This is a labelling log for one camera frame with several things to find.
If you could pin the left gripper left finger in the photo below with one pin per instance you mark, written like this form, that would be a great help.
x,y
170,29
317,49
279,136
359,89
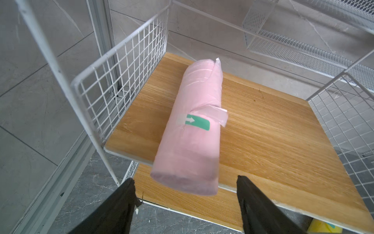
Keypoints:
x,y
114,215

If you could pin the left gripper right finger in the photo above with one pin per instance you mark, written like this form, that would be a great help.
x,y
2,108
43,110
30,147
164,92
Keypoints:
x,y
259,214

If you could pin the pink roll small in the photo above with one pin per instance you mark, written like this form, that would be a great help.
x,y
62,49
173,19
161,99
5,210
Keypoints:
x,y
188,155

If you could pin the yellow roll near shelf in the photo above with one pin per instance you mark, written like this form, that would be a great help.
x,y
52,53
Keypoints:
x,y
318,226

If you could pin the white wire three-tier shelf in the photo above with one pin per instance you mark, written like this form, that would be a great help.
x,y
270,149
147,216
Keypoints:
x,y
287,146

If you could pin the white wire wall basket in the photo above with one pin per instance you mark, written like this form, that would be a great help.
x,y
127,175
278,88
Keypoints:
x,y
324,37

